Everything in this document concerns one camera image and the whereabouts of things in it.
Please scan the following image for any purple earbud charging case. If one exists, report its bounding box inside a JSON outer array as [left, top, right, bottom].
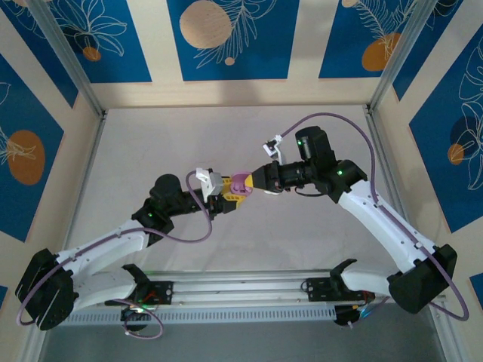
[[229, 170, 253, 196]]

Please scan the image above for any blue panel dark blue circle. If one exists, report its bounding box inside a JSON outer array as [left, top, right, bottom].
[[409, 35, 483, 234]]

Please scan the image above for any blue panel fern orange circle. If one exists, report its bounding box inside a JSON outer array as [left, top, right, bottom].
[[318, 0, 416, 80]]

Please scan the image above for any blue panel large peach circle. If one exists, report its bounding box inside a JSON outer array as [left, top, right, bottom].
[[167, 0, 301, 82]]

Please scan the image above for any blue panel large orange circle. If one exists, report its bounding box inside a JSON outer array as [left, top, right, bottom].
[[0, 54, 65, 243]]

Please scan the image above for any aluminium table edge rail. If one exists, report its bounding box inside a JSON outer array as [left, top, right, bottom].
[[365, 107, 467, 362], [22, 111, 109, 362]]

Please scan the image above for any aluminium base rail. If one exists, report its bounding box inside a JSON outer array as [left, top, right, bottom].
[[75, 268, 401, 307]]

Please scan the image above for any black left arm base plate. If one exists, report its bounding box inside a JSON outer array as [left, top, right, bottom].
[[104, 279, 175, 307]]

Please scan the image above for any grey slotted cable duct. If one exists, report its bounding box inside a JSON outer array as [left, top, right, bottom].
[[47, 304, 337, 325]]

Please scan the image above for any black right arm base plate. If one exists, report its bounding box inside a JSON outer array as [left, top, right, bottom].
[[301, 277, 373, 303]]

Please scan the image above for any aluminium corner post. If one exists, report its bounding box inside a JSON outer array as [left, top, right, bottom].
[[365, 0, 441, 116], [26, 0, 109, 120]]

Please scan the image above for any blue floral wall panel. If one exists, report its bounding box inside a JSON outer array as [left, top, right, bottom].
[[392, 0, 467, 103], [0, 7, 79, 109], [48, 0, 153, 84]]

